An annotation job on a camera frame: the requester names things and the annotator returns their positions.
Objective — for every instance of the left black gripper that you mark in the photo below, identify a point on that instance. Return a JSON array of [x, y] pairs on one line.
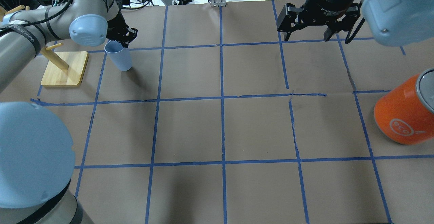
[[119, 28]]

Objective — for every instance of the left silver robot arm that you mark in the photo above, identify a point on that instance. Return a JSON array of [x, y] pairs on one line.
[[37, 160]]

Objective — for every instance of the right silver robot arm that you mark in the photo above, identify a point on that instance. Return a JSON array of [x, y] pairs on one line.
[[391, 22]]

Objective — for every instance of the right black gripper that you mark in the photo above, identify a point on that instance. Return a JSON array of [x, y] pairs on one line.
[[326, 4]]

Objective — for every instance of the light blue plastic cup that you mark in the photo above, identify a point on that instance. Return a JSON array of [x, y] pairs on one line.
[[119, 55]]

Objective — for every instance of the orange cylindrical container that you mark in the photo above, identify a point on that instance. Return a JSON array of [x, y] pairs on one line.
[[406, 114]]

